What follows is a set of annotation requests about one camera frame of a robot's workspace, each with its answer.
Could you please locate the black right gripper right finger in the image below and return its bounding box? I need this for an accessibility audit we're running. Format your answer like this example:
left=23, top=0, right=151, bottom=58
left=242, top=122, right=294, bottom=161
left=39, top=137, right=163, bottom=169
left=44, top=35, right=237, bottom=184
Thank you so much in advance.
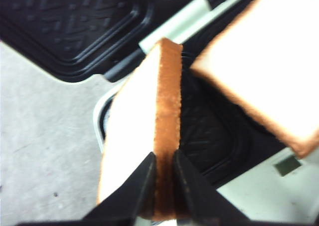
left=173, top=150, right=250, bottom=226

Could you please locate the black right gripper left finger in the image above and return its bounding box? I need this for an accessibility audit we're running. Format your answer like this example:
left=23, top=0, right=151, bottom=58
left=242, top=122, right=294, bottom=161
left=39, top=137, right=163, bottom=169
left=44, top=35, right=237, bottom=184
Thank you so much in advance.
left=84, top=152, right=158, bottom=226

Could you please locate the bread slice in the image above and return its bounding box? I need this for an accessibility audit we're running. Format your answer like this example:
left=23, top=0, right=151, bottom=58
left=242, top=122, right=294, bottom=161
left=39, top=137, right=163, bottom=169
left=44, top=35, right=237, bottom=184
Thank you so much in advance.
left=191, top=0, right=319, bottom=158
left=97, top=38, right=182, bottom=221

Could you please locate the mint green sandwich maker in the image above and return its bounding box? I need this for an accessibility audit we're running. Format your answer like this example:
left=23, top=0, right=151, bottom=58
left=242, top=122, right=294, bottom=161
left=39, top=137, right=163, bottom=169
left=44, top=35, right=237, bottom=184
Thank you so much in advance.
left=0, top=0, right=319, bottom=226

